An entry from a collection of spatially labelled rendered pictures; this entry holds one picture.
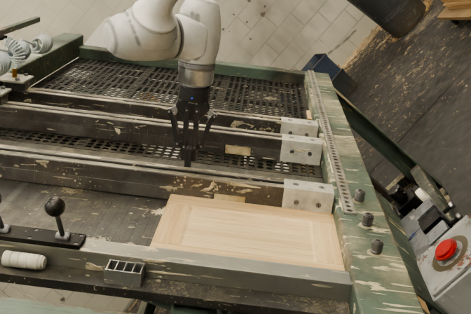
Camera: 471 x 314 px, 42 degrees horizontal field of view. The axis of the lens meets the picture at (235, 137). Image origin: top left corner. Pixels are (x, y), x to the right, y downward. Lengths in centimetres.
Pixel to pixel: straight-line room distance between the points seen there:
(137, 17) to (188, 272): 55
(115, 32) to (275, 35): 528
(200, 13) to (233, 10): 511
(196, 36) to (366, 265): 63
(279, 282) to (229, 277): 10
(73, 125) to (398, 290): 115
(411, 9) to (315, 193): 431
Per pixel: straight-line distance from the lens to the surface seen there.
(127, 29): 137
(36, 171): 163
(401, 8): 571
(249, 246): 135
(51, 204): 118
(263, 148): 190
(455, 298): 98
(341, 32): 671
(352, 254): 132
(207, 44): 147
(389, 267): 131
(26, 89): 223
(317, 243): 141
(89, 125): 196
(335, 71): 568
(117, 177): 157
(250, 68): 298
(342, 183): 166
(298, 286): 123
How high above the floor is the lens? 144
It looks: 9 degrees down
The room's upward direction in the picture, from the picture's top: 50 degrees counter-clockwise
